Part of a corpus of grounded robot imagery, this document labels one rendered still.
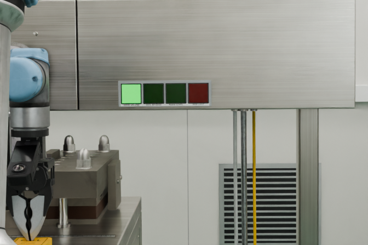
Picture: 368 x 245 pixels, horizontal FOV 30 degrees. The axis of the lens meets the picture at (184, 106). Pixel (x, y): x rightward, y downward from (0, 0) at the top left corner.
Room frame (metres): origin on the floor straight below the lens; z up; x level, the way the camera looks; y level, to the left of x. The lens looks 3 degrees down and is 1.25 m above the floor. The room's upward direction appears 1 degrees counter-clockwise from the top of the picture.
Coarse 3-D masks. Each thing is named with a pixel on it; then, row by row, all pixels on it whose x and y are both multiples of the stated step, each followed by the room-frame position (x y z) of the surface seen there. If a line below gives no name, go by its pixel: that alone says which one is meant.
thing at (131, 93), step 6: (126, 84) 1.84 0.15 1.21; (132, 84) 1.84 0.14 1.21; (138, 84) 1.84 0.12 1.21; (126, 90) 1.84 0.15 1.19; (132, 90) 1.84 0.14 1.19; (138, 90) 1.84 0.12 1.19; (126, 96) 1.84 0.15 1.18; (132, 96) 1.84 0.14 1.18; (138, 96) 1.84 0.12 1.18; (126, 102) 1.84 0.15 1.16; (132, 102) 1.84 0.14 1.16; (138, 102) 1.84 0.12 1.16
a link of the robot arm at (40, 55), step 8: (16, 48) 1.28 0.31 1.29; (24, 48) 1.28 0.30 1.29; (32, 48) 1.28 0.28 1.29; (40, 48) 1.30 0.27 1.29; (24, 56) 1.27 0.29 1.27; (32, 56) 1.28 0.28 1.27; (40, 56) 1.29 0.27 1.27; (40, 64) 1.27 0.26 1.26; (48, 64) 1.31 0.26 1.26; (48, 72) 1.31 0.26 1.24; (48, 80) 1.31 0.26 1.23; (48, 88) 1.31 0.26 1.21; (40, 96) 1.29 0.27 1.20; (48, 96) 1.31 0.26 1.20; (16, 104) 1.28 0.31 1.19; (24, 104) 1.27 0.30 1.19; (32, 104) 1.28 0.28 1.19; (40, 104) 1.28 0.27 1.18; (48, 104) 1.31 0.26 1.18
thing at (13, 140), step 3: (9, 108) 1.53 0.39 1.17; (9, 111) 1.53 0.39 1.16; (9, 117) 1.53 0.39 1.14; (9, 120) 1.53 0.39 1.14; (9, 123) 1.53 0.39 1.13; (9, 126) 1.53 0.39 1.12; (9, 129) 1.53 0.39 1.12; (9, 132) 1.53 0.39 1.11; (9, 135) 1.53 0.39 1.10; (12, 138) 1.54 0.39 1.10; (15, 138) 1.56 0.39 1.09; (18, 138) 1.59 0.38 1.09; (12, 141) 1.54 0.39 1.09; (15, 141) 1.56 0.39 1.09; (12, 144) 1.54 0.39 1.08; (12, 147) 1.53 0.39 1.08; (12, 150) 1.53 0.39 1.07; (12, 153) 1.53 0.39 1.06
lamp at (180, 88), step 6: (168, 84) 1.84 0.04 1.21; (174, 84) 1.84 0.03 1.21; (180, 84) 1.84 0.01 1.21; (168, 90) 1.84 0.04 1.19; (174, 90) 1.84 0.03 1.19; (180, 90) 1.84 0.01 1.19; (168, 96) 1.84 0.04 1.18; (174, 96) 1.84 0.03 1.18; (180, 96) 1.84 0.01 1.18; (168, 102) 1.84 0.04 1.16; (174, 102) 1.84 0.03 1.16
